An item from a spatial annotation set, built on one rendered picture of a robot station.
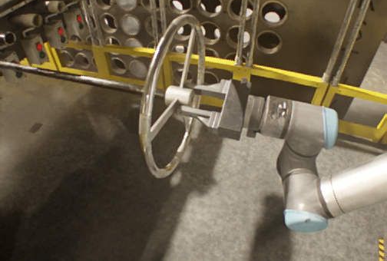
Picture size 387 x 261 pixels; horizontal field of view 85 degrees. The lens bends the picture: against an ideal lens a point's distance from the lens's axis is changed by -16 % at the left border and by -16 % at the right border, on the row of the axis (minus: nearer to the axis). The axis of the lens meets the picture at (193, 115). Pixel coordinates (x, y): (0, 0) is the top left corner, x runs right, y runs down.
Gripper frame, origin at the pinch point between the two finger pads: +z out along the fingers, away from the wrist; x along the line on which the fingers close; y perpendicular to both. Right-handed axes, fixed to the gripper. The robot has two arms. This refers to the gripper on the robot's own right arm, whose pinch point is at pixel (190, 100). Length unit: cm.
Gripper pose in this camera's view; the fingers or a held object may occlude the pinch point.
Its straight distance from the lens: 58.8
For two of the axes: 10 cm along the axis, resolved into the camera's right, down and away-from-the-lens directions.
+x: -2.9, 8.5, -4.4
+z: -9.5, -2.0, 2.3
